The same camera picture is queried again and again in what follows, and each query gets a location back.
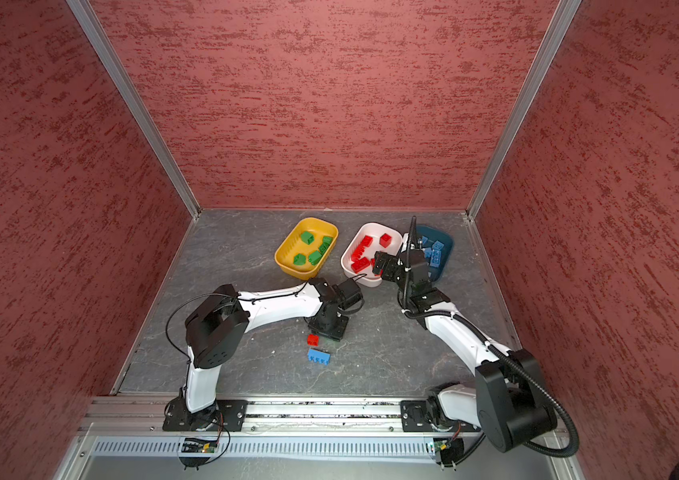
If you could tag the yellow plastic bin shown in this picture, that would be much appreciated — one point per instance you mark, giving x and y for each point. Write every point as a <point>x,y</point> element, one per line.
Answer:
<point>292,245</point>

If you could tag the dark teal plastic bin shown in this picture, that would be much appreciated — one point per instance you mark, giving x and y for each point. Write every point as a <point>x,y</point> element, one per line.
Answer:
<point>436,235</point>

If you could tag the right aluminium corner post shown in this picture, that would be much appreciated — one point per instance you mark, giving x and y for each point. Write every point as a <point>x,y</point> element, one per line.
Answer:
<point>558,27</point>

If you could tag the green lego small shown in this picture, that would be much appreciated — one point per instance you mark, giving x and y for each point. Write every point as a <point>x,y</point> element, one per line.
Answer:
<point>325,245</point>

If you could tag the green lego pile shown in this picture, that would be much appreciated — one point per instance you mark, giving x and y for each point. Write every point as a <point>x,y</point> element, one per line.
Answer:
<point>307,237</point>

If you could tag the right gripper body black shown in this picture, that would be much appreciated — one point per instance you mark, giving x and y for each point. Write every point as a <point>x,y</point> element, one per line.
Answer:
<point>391,271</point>

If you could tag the red lego pile bottom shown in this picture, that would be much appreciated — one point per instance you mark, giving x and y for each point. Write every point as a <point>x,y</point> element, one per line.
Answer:
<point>385,240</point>

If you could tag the small red lego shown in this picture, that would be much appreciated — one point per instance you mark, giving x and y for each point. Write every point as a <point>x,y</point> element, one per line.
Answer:
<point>313,339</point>

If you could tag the left aluminium corner post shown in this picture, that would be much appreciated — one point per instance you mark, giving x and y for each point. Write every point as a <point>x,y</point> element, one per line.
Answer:
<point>87,19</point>

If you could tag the white plastic bin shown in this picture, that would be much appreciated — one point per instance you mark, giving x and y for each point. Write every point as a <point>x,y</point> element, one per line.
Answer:
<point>367,278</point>

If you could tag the aluminium front rail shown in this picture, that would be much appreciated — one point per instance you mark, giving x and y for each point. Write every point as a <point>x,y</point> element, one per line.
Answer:
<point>265,416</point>

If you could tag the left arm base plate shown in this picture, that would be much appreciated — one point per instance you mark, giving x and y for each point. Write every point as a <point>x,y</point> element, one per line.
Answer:
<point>221,415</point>

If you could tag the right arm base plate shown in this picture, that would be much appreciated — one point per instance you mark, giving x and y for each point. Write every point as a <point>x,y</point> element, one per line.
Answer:
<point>425,416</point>

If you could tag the aluminium corner post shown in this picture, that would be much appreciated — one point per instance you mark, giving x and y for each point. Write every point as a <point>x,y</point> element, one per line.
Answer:
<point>558,27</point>
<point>87,19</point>

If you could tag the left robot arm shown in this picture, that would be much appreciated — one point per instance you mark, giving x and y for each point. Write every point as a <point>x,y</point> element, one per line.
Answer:
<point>215,328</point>

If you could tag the red lego diagonal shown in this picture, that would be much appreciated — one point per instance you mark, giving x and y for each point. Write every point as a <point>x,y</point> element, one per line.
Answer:
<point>359,250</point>

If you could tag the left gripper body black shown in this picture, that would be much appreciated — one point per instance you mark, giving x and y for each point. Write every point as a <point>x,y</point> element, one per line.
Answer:
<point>332,327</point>

